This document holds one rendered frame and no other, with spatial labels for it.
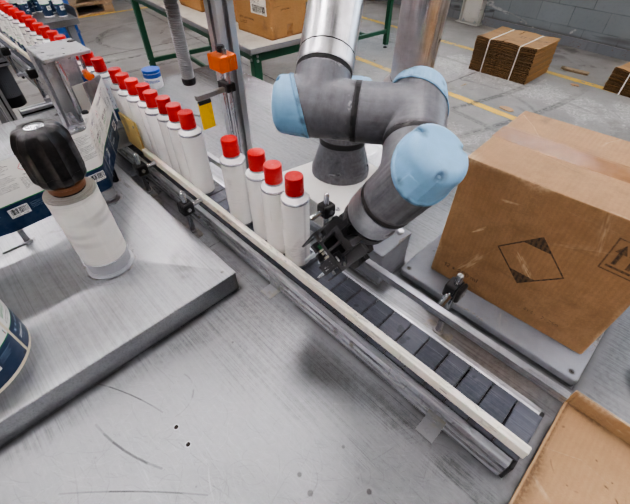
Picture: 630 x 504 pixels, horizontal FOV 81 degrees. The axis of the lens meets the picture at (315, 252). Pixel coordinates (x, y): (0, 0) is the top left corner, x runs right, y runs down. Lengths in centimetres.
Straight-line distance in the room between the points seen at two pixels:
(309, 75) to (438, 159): 20
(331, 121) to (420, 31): 37
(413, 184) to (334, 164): 56
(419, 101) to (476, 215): 29
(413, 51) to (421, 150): 45
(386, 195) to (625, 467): 54
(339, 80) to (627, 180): 46
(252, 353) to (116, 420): 23
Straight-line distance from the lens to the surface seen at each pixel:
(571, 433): 75
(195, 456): 65
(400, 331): 68
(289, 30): 257
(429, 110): 47
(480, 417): 60
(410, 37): 81
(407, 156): 39
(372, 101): 48
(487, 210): 69
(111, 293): 81
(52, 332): 80
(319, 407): 65
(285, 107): 49
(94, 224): 76
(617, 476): 75
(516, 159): 69
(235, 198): 81
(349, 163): 94
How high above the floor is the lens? 143
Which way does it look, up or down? 45 degrees down
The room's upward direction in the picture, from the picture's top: straight up
